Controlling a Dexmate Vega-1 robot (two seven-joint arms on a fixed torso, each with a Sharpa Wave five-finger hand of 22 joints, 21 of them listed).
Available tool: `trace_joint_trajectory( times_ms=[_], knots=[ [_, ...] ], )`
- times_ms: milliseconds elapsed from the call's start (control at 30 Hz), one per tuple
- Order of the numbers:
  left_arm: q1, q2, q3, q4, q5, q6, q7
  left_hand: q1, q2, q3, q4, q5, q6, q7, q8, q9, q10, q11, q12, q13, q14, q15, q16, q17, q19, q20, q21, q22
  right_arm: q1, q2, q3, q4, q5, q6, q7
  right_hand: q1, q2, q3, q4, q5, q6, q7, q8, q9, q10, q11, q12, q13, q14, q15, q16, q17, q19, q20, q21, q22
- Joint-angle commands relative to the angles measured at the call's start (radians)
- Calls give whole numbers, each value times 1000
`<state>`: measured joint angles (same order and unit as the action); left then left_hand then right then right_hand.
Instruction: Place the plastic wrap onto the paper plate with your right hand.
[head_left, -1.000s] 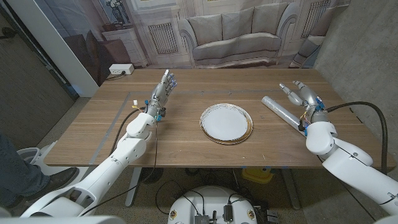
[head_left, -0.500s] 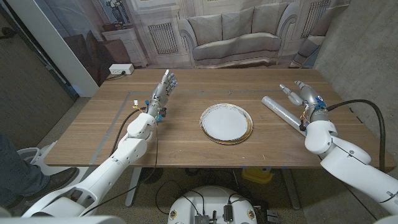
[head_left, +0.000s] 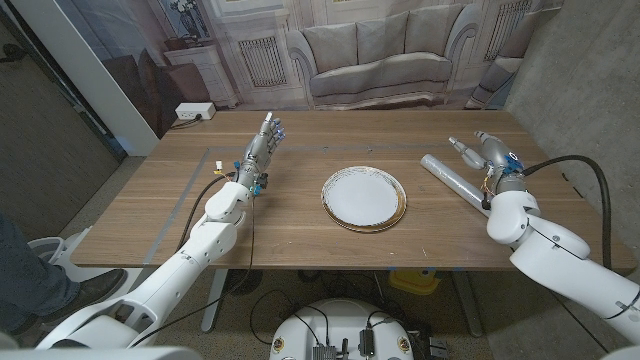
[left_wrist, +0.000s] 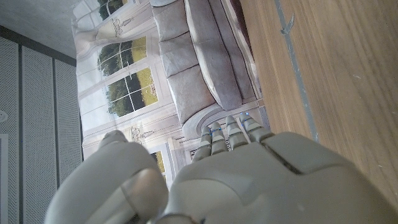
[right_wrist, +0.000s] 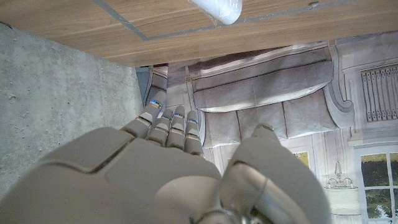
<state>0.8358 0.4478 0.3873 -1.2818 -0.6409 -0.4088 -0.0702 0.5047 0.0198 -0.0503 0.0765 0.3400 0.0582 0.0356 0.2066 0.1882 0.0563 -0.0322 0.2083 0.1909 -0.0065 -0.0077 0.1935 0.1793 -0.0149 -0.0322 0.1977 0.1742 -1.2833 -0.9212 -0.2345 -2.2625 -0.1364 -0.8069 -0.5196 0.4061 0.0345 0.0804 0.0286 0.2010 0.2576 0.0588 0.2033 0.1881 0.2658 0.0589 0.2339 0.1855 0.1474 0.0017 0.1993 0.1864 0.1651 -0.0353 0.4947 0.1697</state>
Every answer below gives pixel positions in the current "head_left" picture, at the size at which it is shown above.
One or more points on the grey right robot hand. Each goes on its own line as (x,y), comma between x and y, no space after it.
(500,160)

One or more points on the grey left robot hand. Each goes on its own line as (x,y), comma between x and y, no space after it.
(257,155)

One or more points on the clear plastic wrap roll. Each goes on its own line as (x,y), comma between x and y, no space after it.
(450,180)

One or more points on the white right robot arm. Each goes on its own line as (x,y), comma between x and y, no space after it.
(550,255)

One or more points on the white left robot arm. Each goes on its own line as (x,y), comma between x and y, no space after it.
(175,270)

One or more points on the white gold-rimmed paper plate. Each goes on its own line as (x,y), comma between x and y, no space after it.
(363,199)

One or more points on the white power strip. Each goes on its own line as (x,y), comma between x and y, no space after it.
(195,110)

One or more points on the black round floor object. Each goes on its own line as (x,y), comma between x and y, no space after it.
(242,281)

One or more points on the white table leg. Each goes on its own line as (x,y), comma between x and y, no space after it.
(470,305)
(214,300)

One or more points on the yellow object under table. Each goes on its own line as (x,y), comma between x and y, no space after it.
(415,282)

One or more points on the printed living room backdrop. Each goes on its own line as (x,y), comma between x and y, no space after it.
(380,60)

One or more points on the white robot torso base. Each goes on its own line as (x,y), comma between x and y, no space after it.
(340,320)

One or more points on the person's dark shoe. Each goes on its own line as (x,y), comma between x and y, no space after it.
(100,285)

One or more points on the grey finned electronics box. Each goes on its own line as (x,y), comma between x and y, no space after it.
(325,353)

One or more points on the small black electronics box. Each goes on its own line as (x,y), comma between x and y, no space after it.
(366,342)

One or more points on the white chair base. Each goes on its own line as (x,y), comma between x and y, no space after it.
(50,250)

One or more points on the person's leg in jeans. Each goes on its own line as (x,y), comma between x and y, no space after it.
(25,280)

